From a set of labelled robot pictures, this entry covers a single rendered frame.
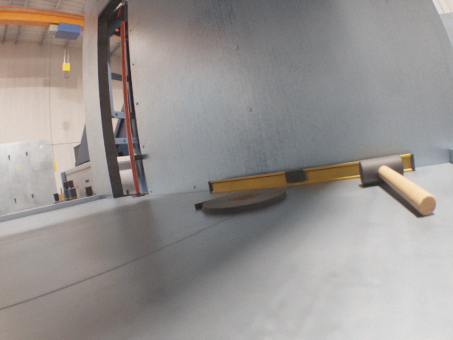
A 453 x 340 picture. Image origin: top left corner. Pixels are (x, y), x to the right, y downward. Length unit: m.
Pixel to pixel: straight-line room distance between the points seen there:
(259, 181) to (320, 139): 0.27
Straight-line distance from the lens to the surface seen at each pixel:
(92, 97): 2.31
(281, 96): 0.91
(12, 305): 0.35
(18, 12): 9.99
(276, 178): 0.86
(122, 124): 3.93
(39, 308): 0.31
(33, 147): 7.40
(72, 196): 3.65
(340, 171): 0.79
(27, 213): 2.16
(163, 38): 1.46
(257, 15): 1.06
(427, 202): 0.36
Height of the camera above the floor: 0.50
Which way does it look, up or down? 2 degrees down
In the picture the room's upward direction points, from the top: 10 degrees counter-clockwise
